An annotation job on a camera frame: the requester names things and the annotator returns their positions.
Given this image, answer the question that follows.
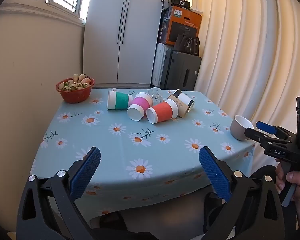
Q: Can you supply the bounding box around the blue daisy tablecloth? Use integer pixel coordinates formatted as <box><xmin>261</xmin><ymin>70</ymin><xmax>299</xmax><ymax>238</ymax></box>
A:
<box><xmin>30</xmin><ymin>88</ymin><xmax>256</xmax><ymax>224</ymax></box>

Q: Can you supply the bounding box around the pink sleeve paper cup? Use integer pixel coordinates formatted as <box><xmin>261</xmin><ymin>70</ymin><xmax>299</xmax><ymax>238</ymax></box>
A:
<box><xmin>127</xmin><ymin>92</ymin><xmax>154</xmax><ymax>122</ymax></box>

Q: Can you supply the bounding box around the cream curtain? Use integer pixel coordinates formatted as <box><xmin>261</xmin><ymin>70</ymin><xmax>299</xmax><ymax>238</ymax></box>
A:
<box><xmin>190</xmin><ymin>0</ymin><xmax>300</xmax><ymax>165</ymax></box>

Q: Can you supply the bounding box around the dark leather handbag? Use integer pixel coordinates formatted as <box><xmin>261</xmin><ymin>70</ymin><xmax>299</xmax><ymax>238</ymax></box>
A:
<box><xmin>174</xmin><ymin>34</ymin><xmax>200</xmax><ymax>56</ymax></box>

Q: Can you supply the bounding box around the grey ceramic cup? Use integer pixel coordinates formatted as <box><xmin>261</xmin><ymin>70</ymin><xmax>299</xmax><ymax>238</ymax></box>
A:
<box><xmin>230</xmin><ymin>115</ymin><xmax>254</xmax><ymax>141</ymax></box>

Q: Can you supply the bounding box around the red sleeve paper cup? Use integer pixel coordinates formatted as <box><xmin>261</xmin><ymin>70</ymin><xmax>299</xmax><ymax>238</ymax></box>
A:
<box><xmin>146</xmin><ymin>99</ymin><xmax>178</xmax><ymax>124</ymax></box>

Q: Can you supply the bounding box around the dark grey suitcase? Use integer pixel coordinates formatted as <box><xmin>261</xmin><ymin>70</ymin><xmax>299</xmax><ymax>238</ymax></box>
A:
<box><xmin>164</xmin><ymin>49</ymin><xmax>202</xmax><ymax>91</ymax></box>

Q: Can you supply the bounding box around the red plastic bowl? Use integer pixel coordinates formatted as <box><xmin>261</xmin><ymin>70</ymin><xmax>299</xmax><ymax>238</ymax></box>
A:
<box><xmin>56</xmin><ymin>77</ymin><xmax>95</xmax><ymax>104</ymax></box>

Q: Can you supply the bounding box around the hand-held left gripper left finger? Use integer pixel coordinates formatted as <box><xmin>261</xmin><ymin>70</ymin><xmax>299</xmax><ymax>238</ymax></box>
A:
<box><xmin>16</xmin><ymin>147</ymin><xmax>102</xmax><ymax>240</ymax></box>

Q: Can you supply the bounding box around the brown paper cup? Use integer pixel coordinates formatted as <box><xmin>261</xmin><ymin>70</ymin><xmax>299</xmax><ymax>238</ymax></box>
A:
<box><xmin>167</xmin><ymin>94</ymin><xmax>192</xmax><ymax>118</ymax></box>

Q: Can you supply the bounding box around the white cup with black rim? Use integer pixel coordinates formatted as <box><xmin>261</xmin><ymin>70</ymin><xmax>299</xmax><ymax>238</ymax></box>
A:
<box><xmin>173</xmin><ymin>89</ymin><xmax>195</xmax><ymax>113</ymax></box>

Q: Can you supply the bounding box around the orange cardboard box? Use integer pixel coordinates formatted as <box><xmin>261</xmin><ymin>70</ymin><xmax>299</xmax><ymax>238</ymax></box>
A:
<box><xmin>158</xmin><ymin>5</ymin><xmax>203</xmax><ymax>46</ymax></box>

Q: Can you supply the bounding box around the clear glass cup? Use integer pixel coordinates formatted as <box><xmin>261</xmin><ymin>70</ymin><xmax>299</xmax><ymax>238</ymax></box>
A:
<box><xmin>148</xmin><ymin>87</ymin><xmax>162</xmax><ymax>105</ymax></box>

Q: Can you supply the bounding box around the white wardrobe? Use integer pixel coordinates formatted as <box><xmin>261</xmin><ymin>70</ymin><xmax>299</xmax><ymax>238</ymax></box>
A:
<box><xmin>84</xmin><ymin>0</ymin><xmax>173</xmax><ymax>87</ymax></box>

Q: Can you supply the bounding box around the pile of pale strawberries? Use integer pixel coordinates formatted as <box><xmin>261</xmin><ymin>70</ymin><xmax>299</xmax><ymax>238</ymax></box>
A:
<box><xmin>59</xmin><ymin>73</ymin><xmax>92</xmax><ymax>92</ymax></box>

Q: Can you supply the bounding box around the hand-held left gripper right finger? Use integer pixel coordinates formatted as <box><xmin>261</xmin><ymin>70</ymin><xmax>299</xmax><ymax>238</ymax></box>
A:
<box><xmin>199</xmin><ymin>146</ymin><xmax>297</xmax><ymax>240</ymax></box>

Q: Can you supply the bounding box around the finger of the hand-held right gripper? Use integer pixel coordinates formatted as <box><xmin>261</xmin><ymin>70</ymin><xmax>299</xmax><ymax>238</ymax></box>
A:
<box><xmin>256</xmin><ymin>121</ymin><xmax>294</xmax><ymax>141</ymax></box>
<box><xmin>244</xmin><ymin>127</ymin><xmax>268</xmax><ymax>143</ymax></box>

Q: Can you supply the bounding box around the white suitcase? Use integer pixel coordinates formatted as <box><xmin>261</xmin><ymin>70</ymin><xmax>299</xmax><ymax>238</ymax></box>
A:
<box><xmin>152</xmin><ymin>42</ymin><xmax>168</xmax><ymax>87</ymax></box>

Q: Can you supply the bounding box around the green sleeve paper cup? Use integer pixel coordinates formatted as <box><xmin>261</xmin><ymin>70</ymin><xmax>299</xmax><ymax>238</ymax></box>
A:
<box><xmin>107</xmin><ymin>89</ymin><xmax>133</xmax><ymax>110</ymax></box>

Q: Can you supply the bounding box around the black camera bag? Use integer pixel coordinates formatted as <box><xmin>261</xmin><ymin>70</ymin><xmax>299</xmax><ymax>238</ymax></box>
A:
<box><xmin>170</xmin><ymin>0</ymin><xmax>190</xmax><ymax>8</ymax></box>

